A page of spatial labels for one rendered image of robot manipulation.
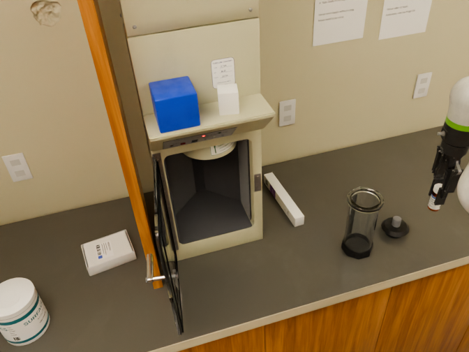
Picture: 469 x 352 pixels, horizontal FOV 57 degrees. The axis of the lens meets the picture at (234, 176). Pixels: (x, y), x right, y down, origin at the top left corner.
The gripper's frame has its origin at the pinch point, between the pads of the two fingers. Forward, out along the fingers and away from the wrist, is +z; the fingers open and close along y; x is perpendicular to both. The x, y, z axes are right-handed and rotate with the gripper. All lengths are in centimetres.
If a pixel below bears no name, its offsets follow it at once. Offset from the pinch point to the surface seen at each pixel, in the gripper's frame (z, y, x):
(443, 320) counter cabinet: 61, 9, 14
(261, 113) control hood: -38, 8, -58
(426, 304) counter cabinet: 44.9, 11.5, 2.7
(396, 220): 12.1, -0.2, -11.0
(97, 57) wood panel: -57, 15, -93
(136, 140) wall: -2, -36, -101
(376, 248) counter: 18.8, 5.8, -18.6
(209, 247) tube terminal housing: 17, 2, -75
